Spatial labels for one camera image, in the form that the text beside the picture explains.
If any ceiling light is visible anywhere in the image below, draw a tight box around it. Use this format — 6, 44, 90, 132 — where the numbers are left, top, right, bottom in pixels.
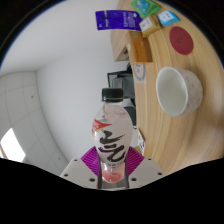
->
0, 127, 27, 164

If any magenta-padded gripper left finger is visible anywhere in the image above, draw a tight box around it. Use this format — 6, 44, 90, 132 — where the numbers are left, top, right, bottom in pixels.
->
59, 146, 102, 190

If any white and green leaflet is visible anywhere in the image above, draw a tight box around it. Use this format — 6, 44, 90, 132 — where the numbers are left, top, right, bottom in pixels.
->
137, 127, 147, 156

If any teal card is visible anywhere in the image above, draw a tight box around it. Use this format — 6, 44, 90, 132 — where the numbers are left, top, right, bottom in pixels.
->
134, 0, 153, 14

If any grey mesh office chair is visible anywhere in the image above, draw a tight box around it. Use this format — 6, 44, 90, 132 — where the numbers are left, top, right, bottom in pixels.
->
106, 64, 138, 126

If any paper with round print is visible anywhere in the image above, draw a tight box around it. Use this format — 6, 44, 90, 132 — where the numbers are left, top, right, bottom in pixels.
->
132, 62, 148, 85

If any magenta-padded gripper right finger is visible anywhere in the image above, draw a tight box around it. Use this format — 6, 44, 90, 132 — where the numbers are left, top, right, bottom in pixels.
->
124, 146, 166, 190

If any purple standing pouch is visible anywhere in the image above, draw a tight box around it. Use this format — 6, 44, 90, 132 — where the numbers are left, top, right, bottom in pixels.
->
95, 9, 144, 32

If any green flat box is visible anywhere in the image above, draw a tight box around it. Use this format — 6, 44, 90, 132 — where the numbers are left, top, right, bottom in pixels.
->
130, 0, 162, 19

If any white cup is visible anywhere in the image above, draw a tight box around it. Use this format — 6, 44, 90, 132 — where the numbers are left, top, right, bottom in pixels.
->
155, 66, 204, 118

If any clear drink bottle black cap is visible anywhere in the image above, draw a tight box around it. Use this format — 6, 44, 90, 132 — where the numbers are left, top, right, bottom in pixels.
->
89, 87, 134, 185

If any flat round red coaster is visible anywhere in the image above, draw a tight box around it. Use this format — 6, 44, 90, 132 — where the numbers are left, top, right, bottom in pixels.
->
168, 26, 195, 56

